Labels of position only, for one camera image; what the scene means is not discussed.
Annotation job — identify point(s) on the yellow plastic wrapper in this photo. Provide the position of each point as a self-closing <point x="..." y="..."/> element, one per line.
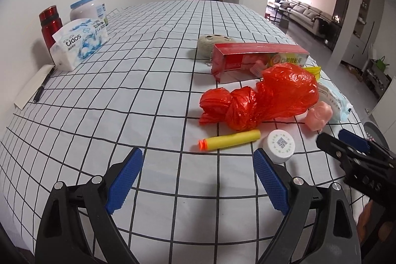
<point x="314" y="70"/>

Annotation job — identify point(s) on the yellow foam dart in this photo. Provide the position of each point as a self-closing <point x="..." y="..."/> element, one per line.
<point x="232" y="138"/>

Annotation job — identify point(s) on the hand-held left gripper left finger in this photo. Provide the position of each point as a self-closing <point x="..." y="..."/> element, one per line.
<point x="123" y="180"/>

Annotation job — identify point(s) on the person's right hand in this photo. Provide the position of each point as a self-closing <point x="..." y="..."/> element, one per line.
<point x="366" y="216"/>

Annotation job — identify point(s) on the black pen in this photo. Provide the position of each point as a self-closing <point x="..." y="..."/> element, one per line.
<point x="40" y="90"/>

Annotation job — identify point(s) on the beige plush sloth toy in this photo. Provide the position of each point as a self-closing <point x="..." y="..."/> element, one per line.
<point x="207" y="46"/>

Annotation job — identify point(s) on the red metal bottle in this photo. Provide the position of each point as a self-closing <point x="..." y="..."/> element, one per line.
<point x="51" y="24"/>

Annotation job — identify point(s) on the low shelf with clutter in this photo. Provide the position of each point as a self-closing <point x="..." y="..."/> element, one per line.
<point x="374" y="78"/>

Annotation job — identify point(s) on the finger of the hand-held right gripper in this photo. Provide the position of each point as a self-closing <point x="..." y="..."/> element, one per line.
<point x="331" y="145"/>
<point x="352" y="140"/>

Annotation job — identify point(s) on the white and blue wipes packet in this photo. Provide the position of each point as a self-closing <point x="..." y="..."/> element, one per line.
<point x="335" y="100"/>

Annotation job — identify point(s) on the grey round bin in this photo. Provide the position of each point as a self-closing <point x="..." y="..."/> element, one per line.
<point x="372" y="131"/>

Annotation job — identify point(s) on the dark coffee table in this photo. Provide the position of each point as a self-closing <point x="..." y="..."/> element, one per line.
<point x="280" y="9"/>

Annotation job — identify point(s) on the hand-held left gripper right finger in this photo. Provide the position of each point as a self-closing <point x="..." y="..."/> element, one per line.
<point x="272" y="180"/>

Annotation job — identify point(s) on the pink flower-shaped toy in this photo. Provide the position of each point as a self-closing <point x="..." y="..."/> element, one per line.
<point x="320" y="115"/>

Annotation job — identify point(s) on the white and blue tissue pack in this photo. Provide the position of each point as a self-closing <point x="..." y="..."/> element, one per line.
<point x="80" y="41"/>

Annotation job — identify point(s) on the red and white toothpaste box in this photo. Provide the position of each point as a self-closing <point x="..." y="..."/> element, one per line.
<point x="235" y="60"/>

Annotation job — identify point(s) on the black checked white tablecloth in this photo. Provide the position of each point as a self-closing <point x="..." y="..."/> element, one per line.
<point x="154" y="97"/>

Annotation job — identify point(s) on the white bottle cap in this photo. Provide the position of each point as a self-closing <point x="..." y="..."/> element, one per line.
<point x="280" y="143"/>

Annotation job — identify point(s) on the beige sofa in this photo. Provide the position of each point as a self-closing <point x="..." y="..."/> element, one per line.
<point x="306" y="12"/>

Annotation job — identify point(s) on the green bag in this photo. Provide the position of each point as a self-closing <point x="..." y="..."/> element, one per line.
<point x="383" y="64"/>

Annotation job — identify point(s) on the white jar with blue lid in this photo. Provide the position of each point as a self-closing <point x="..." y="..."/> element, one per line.
<point x="85" y="12"/>

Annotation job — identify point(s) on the red plastic bag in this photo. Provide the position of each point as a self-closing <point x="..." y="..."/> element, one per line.
<point x="278" y="90"/>

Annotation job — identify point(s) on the dark tall cabinet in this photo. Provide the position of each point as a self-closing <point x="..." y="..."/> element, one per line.
<point x="342" y="13"/>

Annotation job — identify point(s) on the red stool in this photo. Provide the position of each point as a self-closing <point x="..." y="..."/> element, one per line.
<point x="268" y="16"/>

